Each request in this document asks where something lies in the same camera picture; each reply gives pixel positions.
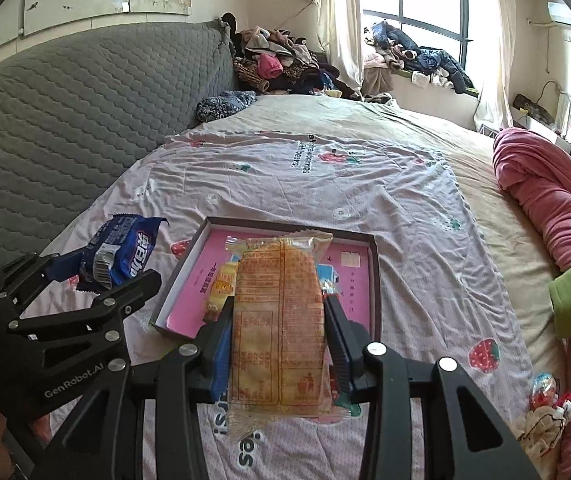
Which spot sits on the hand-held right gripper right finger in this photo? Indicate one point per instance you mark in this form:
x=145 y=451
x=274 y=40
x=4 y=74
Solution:
x=338 y=347

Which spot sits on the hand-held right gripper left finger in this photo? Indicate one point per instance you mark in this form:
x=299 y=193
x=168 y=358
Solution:
x=220 y=350

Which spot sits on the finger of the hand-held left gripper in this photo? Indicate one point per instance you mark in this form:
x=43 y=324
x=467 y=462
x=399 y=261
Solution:
x=120 y=295
x=58 y=267

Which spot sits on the blue snack packet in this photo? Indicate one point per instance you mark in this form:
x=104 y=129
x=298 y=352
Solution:
x=120 y=255

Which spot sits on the clear sliced bread packet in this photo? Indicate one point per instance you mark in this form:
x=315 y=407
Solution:
x=278 y=335

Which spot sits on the yellow cake packet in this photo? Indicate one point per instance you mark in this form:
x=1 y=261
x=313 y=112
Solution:
x=223 y=285

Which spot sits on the shallow box with pink bottom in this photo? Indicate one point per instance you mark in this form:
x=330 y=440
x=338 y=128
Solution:
x=195 y=285

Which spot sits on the grey quilted headboard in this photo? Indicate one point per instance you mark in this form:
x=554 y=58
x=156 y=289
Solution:
x=80 y=110

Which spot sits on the strawberry printed bedsheet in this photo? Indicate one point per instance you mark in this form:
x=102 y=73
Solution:
x=290 y=185

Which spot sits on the dark floral cloth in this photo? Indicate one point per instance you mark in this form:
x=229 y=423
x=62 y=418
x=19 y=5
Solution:
x=225 y=105

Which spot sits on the beige bed sheet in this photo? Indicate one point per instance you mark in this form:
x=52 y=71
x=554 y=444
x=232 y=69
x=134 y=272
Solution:
x=415 y=120

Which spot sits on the pink blanket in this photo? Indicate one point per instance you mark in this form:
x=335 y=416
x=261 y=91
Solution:
x=550 y=200

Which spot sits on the pile of mixed clothes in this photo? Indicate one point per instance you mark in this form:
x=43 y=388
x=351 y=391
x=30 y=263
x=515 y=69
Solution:
x=285 y=65

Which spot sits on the clothes heap on windowsill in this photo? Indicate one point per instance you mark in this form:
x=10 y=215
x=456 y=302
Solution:
x=415 y=57

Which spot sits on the cream curtain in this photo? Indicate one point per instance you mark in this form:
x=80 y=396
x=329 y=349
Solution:
x=495 y=50
x=340 y=20

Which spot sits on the white air conditioner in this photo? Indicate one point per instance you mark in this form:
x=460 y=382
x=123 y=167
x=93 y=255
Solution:
x=563 y=14

